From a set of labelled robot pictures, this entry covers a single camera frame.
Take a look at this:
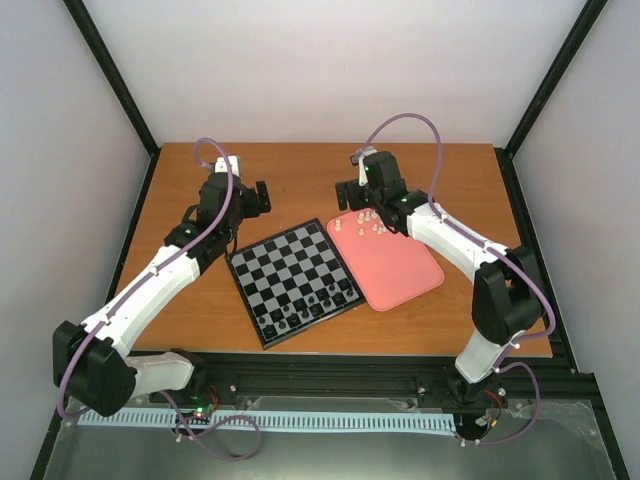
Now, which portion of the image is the left black corner post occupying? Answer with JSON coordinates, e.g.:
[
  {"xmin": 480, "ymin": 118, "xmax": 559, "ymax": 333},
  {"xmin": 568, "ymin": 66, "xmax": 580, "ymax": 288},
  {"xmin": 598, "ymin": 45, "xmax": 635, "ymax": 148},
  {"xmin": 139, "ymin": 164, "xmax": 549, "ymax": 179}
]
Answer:
[{"xmin": 62, "ymin": 0, "xmax": 162, "ymax": 159}]

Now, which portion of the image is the right black corner post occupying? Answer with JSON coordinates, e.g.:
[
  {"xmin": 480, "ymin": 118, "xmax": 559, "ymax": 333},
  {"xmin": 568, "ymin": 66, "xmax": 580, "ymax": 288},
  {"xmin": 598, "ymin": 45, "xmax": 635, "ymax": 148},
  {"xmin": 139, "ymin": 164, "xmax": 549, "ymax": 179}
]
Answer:
[{"xmin": 502, "ymin": 0, "xmax": 610, "ymax": 159}]

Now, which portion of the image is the black aluminium frame rail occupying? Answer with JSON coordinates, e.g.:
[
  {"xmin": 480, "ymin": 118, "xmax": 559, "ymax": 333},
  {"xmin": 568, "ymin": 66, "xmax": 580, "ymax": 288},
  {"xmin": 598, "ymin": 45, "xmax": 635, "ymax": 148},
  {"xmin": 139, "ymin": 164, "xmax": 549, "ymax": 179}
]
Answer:
[{"xmin": 195, "ymin": 352, "xmax": 604, "ymax": 411}]

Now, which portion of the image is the black corner post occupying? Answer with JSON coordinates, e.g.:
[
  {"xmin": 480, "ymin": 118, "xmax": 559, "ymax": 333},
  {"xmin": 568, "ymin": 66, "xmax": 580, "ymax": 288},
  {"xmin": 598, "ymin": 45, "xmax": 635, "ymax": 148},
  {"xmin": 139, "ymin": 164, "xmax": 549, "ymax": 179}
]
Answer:
[
  {"xmin": 502, "ymin": 0, "xmax": 610, "ymax": 159},
  {"xmin": 62, "ymin": 0, "xmax": 162, "ymax": 159}
]

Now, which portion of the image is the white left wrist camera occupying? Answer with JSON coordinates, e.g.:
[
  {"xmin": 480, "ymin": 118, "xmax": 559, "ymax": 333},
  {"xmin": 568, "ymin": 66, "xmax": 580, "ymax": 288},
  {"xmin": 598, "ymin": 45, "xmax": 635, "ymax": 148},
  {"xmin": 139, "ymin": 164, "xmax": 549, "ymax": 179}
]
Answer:
[{"xmin": 214, "ymin": 155, "xmax": 242, "ymax": 177}]

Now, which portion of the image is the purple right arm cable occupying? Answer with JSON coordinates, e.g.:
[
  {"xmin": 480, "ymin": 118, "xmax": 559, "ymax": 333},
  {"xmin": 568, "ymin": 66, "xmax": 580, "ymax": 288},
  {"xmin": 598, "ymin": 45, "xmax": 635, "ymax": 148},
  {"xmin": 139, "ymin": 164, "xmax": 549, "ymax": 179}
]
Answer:
[{"xmin": 362, "ymin": 112, "xmax": 557, "ymax": 447}]

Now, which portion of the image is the pink plastic tray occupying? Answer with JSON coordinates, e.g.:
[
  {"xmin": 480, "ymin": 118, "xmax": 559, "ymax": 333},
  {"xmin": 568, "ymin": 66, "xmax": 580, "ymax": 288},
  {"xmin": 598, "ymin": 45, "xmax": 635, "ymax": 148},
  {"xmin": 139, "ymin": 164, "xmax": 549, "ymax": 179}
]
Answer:
[{"xmin": 326, "ymin": 208, "xmax": 445, "ymax": 312}]

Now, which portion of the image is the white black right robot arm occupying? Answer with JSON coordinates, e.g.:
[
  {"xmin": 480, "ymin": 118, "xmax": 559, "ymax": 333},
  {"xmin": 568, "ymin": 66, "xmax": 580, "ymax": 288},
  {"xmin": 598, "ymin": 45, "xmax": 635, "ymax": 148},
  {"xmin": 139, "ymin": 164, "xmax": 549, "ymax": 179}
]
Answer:
[{"xmin": 336, "ymin": 147, "xmax": 555, "ymax": 397}]

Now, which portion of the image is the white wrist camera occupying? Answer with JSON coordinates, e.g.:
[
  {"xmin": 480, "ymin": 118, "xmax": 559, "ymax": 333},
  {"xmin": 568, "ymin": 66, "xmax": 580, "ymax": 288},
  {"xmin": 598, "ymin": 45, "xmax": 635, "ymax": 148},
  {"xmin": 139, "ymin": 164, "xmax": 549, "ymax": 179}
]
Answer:
[
  {"xmin": 214, "ymin": 155, "xmax": 242, "ymax": 177},
  {"xmin": 350, "ymin": 145, "xmax": 377, "ymax": 165}
]

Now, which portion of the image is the white slotted cable duct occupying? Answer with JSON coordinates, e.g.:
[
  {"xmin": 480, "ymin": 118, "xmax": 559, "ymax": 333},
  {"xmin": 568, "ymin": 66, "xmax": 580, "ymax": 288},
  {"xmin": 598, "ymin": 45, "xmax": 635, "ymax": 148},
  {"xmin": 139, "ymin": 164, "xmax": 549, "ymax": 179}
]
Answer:
[{"xmin": 78, "ymin": 407, "xmax": 456, "ymax": 436}]

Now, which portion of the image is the black grey chess board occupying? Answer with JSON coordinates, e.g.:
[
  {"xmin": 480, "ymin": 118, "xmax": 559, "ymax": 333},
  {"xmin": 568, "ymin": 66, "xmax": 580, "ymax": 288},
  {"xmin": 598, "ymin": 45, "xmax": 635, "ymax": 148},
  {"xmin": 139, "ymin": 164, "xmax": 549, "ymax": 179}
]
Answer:
[{"xmin": 227, "ymin": 218, "xmax": 365, "ymax": 350}]

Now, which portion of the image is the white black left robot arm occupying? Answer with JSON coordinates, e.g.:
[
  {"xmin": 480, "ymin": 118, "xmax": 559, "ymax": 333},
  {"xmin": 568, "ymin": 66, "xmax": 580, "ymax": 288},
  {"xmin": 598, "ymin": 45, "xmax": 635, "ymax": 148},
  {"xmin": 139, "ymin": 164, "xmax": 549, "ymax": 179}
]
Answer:
[{"xmin": 52, "ymin": 173, "xmax": 271, "ymax": 419}]

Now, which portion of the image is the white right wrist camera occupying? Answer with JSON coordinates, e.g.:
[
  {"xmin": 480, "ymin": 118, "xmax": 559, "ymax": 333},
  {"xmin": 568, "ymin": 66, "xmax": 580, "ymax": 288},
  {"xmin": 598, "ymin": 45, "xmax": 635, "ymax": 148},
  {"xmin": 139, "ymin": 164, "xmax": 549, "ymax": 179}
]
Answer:
[{"xmin": 350, "ymin": 145, "xmax": 377, "ymax": 165}]

